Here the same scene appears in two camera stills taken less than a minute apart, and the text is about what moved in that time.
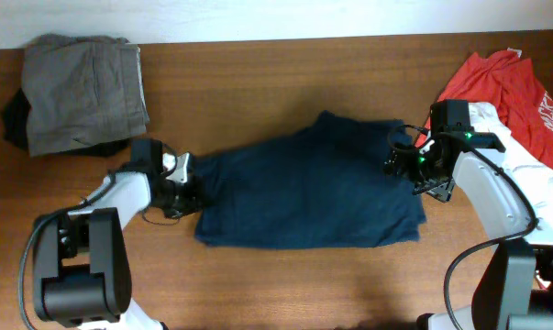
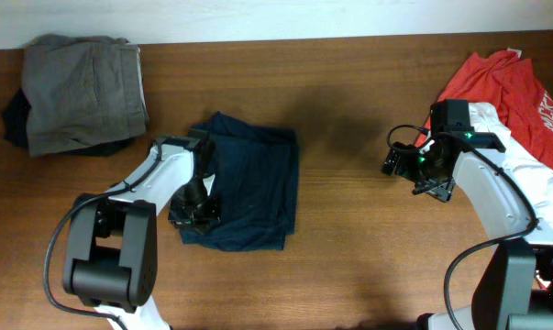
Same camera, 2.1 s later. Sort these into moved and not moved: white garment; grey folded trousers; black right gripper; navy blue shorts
Moved: navy blue shorts
Not moved: grey folded trousers; white garment; black right gripper
